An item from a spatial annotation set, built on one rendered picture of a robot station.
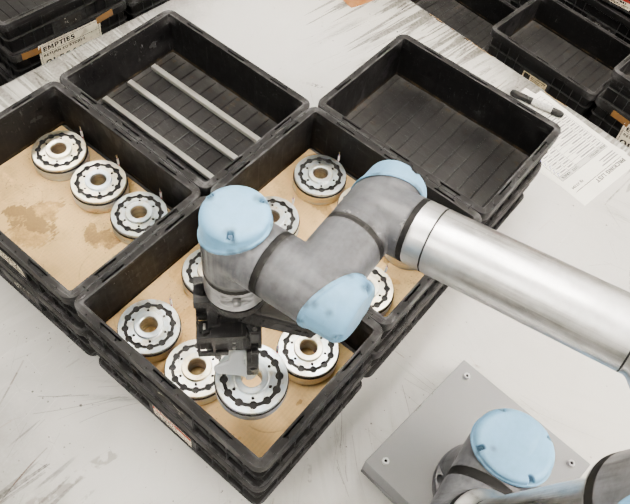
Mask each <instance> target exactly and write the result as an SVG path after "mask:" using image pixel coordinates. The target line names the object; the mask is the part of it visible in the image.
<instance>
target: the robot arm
mask: <svg viewBox="0 0 630 504"><path fill-rule="evenodd" d="M426 197H427V189H426V186H425V183H424V181H423V179H422V178H421V176H420V175H419V174H415V173H414V172H413V171H412V170H411V167H410V166H408V165H407V164H405V163H402V162H400V161H396V160H384V161H380V162H378V163H376V164H375V165H373V166H372V167H371V168H370V169H369V170H368V171H367V173H366V174H365V175H364V176H362V177H360V178H359V179H358V180H357V181H356V182H355V183H354V184H353V185H352V187H351V190H350V191H349V192H348V193H347V194H346V195H345V197H344V198H343V199H342V200H341V201H340V202H339V204H338V205H337V206H336V207H335V208H334V210H333V211H332V212H331V213H330V214H329V215H328V216H327V217H326V219H325V220H324V221H323V222H322V223H321V224H320V225H319V226H318V228H317V229H316V230H315V231H314V232H313V233H312V234H311V236H310V237H309V238H308V239H307V240H306V241H304V240H302V239H301V238H299V237H297V236H295V235H294V234H292V233H291V232H289V231H287V230H285V229H284V228H282V227H280V226H279V225H277V224H275V223H274V222H273V215H272V213H271V208H270V206H269V203H268V202H267V200H266V199H265V197H264V196H263V195H262V194H261V193H259V192H258V191H256V190H254V189H252V188H250V187H246V186H240V185H232V186H226V187H222V188H220V189H217V190H216V191H214V192H212V193H211V194H210V195H208V196H207V197H206V199H205V200H204V201H203V203H202V205H201V207H200V210H199V215H198V220H199V227H198V230H197V239H198V242H199V244H200V252H201V262H202V273H203V276H193V307H194V309H195V310H196V342H197V350H198V357H203V356H225V355H229V351H231V350H232V351H231V352H230V358H229V359H228V360H227V361H224V362H221V363H219V364H216V365H215V366H214V371H215V372H216V373H218V374H228V375H239V376H244V377H245V378H246V380H251V379H253V378H255V377H256V375H257V374H258V372H259V349H262V327H264V328H268V329H272V330H277V331H281V332H285V333H289V334H294V335H298V336H302V337H307V338H312V337H313V336H314V335H316V334H318V335H319V336H321V337H323V338H324V339H326V340H328V341H330V342H333V343H339V342H342V341H344V340H346V339H347V338H348V337H349V336H350V335H351V334H352V333H353V331H354V330H355V329H356V328H357V326H358V325H359V323H360V321H361V320H362V318H363V317H364V315H365V314H366V312H367V310H368V308H369V307H370V305H371V303H372V300H373V298H374V295H375V287H374V285H373V283H371V282H370V281H369V280H367V277H368V276H369V275H370V273H371V272H372V271H373V269H374V268H375V267H376V266H377V264H378V263H379V262H380V261H381V259H382V258H383V257H384V255H385V254H387V255H389V256H390V257H392V258H394V259H396V260H398V261H400V262H402V263H404V264H406V265H408V266H410V267H412V268H414V269H416V270H418V271H419V272H421V273H423V274H425V275H427V276H429V277H431V278H433V279H435V280H437V281H439V282H441V283H443V284H445V285H447V286H449V287H451V288H453V289H455V290H457V291H459V292H461V293H463V294H465V295H467V296H469V297H471V298H473V299H475V300H476V301H478V302H480V303H482V304H484V305H486V306H488V307H490V308H492V309H494V310H496V311H498V312H500V313H502V314H504V315H506V316H508V317H510V318H512V319H514V320H516V321H518V322H520V323H522V324H524V325H526V326H528V327H530V328H532V329H533V330H535V331H537V332H539V333H541V334H543V335H545V336H547V337H549V338H551V339H553V340H555V341H557V342H559V343H561V344H563V345H565V346H567V347H569V348H571V349H573V350H575V351H577V352H579V353H581V354H583V355H585V356H587V357H589V358H590V359H592V360H594V361H596V362H598V363H600V364H602V365H604V366H606V367H608V368H610V369H612V370H614V371H616V372H618V373H620V374H622V375H623V376H624V377H625V379H626V381H627V384H628V386H629V389H630V292H628V291H626V290H624V289H621V288H619V287H617V286H615V285H613V284H611V283H609V282H606V281H604V280H602V279H600V278H598V277H596V276H593V275H591V274H589V273H587V272H585V271H583V270H581V269H578V268H576V267H574V266H572V265H570V264H568V263H565V262H563V261H561V260H559V259H557V258H555V257H553V256H550V255H548V254H546V253H544V252H542V251H540V250H537V249H535V248H533V247H531V246H529V245H527V244H525V243H522V242H520V241H518V240H516V239H514V238H512V237H509V236H507V235H505V234H503V233H501V232H499V231H497V230H494V229H492V228H490V227H488V226H486V225H484V224H481V223H479V222H477V221H475V220H473V219H471V218H469V217H466V216H464V215H462V214H460V213H458V212H456V211H453V210H451V209H449V208H447V207H445V206H443V205H441V204H438V203H436V202H434V201H432V200H430V199H427V198H426ZM198 320H202V321H198ZM203 320H205V321H203ZM204 349H209V350H206V351H201V350H204ZM243 355H245V356H246V358H245V360H244V356H243ZM554 462H555V450H554V446H553V443H552V441H551V439H550V437H549V434H548V433H547V431H546V430H545V428H544V427H543V426H542V425H541V424H540V423H539V422H538V421H537V420H535V419H534V418H533V417H531V416H530V415H528V414H526V413H524V412H522V411H519V410H515V409H510V408H501V409H495V410H492V411H489V412H487V413H486V414H484V415H483V416H482V417H481V418H479V419H478V420H477V421H476V422H475V423H474V425H473V427H472V429H471V432H470V434H469V436H468V437H467V439H466V441H465V442H464V444H461V445H458V446H456V447H454V448H452V449H451V450H449V451H448V452H447V453H446V454H445V455H444V456H443V457H442V458H441V460H440V461H439V463H438V465H437V467H436V469H435V471H434V474H433V478H432V494H433V499H432V501H431V503H430V504H630V449H627V450H623V451H619V452H615V453H612V454H609V455H606V456H605V457H603V458H601V459H600V460H598V461H597V462H596V463H595V464H594V465H593V466H592V467H591V469H590V471H589V472H588V474H587V476H586V477H582V478H578V479H573V480H569V481H565V482H560V483H556V484H551V485H547V486H542V487H539V486H540V484H542V483H544V482H545V481H546V480H547V479H548V477H549V476H550V474H551V471H552V468H553V466H554Z"/></svg>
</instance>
